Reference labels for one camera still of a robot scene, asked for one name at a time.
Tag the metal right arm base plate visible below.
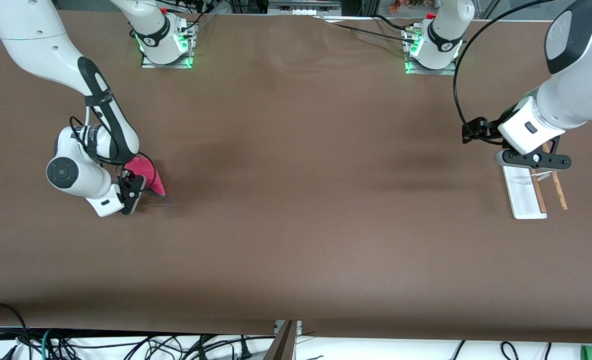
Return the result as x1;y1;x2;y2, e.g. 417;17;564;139
141;22;197;69

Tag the long black table cable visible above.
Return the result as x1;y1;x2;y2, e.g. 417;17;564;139
321;16;413;39

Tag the brown table cover sheet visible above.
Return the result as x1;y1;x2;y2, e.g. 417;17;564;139
0;9;592;345

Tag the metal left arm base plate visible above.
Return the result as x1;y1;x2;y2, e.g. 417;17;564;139
403;27;459;76

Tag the metal frame post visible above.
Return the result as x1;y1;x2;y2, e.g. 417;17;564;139
263;320;303;360

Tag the pink and grey towel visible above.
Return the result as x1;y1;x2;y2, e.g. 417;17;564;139
124;156;167;197

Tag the teal cable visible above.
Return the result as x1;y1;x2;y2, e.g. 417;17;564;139
41;328;60;360

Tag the black looped floor cable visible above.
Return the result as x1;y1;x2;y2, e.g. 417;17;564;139
0;302;33;360

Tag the wooden chopsticks pair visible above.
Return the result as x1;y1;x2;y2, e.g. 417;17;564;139
502;142;569;220

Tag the white power strip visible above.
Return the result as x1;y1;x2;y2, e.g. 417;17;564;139
268;0;342;16

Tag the black cable tangle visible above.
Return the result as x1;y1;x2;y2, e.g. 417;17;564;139
0;327;277;360

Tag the short black table cable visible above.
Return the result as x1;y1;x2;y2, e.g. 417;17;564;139
373;14;414;31

